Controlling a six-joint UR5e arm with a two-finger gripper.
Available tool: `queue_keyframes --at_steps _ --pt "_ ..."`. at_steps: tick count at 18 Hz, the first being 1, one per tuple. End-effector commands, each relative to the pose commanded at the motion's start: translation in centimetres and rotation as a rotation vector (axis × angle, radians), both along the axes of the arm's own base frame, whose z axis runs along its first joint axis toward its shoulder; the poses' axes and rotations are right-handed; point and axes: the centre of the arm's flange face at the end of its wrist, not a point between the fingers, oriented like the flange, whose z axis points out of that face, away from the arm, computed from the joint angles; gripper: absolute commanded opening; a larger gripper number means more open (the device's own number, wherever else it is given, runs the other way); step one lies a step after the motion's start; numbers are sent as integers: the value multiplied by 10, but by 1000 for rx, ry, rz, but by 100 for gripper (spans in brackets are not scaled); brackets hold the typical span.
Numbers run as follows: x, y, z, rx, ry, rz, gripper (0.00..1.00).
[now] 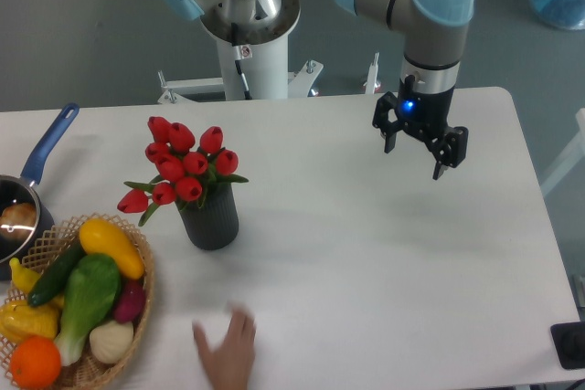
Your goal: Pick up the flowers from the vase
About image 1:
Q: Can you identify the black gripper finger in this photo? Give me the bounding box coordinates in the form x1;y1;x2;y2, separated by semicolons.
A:
379;110;399;153
432;132;461;180

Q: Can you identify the yellow corn cob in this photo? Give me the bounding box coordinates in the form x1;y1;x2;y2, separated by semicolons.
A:
1;300;60;344

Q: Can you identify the red tulip bouquet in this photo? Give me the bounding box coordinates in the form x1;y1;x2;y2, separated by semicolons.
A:
117;116;249;226

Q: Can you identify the brown bread roll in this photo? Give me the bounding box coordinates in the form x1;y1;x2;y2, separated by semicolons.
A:
1;203;37;243

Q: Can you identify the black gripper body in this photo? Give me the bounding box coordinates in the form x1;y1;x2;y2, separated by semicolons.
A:
372;75;469;158

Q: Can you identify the black device at edge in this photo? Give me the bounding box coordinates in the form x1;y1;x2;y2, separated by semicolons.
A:
550;321;584;370

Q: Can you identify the black cable on pedestal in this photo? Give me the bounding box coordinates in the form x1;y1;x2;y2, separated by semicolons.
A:
229;23;253;101

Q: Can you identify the white frame at right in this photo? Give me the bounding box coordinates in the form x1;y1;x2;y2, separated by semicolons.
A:
540;108;584;197

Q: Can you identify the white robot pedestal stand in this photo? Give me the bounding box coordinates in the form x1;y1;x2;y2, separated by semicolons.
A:
158;0;324;103

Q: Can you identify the green bok choy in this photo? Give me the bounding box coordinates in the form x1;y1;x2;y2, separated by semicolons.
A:
54;253;122;367

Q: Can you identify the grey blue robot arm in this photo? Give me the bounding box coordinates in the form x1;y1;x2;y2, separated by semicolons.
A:
164;0;474;176

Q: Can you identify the dark grey ribbed vase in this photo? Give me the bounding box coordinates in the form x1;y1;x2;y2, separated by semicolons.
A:
179;184;239;251

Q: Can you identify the dark green cucumber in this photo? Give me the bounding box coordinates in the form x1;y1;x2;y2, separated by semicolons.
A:
27;242;86;307

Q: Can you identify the blue handled saucepan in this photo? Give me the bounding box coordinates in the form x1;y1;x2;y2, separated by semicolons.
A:
1;103;80;281

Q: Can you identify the yellow squash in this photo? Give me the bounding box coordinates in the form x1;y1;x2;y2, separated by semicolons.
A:
79;217;145;280

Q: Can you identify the bare human hand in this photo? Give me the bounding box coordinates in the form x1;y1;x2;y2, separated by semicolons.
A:
192;305;256;390

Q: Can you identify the woven wicker basket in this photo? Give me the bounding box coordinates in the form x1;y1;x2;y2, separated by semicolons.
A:
21;213;154;389

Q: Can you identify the white garlic bulb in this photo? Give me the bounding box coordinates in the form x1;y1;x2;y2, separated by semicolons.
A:
90;321;133;364

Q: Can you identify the orange fruit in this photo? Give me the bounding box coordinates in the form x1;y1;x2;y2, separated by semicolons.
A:
9;336;61;389

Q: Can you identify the small yellow pepper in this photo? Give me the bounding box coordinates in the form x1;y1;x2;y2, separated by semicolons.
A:
9;258;41;294

